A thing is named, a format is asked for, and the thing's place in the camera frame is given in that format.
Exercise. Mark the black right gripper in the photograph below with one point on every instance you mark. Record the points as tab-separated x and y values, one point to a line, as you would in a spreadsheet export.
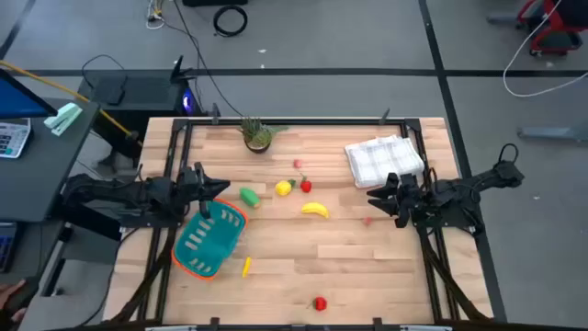
415	195

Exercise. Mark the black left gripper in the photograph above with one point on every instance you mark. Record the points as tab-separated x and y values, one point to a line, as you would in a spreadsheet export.
190	184

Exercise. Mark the white checked cloth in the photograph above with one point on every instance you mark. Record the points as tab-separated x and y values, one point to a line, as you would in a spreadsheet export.
383	160

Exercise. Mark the green toy cucumber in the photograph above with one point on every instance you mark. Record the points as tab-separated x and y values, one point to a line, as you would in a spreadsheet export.
250	197

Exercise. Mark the teal basket with orange rim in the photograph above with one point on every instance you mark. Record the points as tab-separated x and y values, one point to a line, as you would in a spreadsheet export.
211	243

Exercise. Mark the yellow toy lemon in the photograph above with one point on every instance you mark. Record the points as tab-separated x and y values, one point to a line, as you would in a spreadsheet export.
283	187

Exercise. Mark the yellow toy banana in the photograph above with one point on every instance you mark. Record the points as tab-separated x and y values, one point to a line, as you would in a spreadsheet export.
316	209

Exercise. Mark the slender yellow toy pepper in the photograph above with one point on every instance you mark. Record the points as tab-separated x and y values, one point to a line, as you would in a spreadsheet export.
246	267

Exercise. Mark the red toy strawberry with stem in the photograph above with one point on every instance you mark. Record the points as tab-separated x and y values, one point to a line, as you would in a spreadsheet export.
306	186

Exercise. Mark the small pink toy fruit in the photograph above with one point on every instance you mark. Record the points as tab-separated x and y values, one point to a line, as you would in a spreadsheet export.
297	163

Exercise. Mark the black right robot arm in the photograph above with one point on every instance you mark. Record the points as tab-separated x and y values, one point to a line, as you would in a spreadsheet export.
464	190

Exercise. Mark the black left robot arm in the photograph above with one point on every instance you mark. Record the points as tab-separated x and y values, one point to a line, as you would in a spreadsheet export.
119	190

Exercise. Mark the small potted succulent plant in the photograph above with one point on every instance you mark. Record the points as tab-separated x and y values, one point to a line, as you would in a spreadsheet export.
257	135

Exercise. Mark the black computer tower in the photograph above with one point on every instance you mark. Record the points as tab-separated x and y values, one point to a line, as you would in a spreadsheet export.
147	99

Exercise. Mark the red toy tomato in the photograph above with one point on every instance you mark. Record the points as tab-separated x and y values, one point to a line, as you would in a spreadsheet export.
320	304

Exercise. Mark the black antenna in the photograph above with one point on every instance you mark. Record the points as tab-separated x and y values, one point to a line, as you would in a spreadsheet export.
178	69

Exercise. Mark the flat black box on tower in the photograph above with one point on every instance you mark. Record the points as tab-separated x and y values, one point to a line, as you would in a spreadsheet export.
110	91

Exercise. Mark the mint green stapler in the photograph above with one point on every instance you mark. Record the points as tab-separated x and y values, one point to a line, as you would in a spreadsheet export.
63	118

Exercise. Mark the dark grey desk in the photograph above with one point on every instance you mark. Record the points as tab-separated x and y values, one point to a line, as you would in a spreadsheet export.
41	174

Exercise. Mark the grey table foot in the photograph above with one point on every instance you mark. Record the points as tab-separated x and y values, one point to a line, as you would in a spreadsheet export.
551	133

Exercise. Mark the black computer mouse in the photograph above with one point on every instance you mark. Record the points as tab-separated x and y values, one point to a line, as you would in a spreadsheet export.
27	292

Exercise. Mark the grey desk calculator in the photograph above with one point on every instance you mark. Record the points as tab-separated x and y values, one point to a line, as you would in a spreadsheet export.
13	137

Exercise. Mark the dark keyboard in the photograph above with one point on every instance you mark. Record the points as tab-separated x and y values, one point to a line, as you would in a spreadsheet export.
5	248

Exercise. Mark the computer monitor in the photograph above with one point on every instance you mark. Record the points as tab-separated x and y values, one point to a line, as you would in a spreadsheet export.
18	99

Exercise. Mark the person's hand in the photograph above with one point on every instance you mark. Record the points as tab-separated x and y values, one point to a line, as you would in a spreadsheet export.
8	294

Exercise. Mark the black metal table frame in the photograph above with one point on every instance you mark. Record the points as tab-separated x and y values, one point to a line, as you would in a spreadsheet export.
177	138

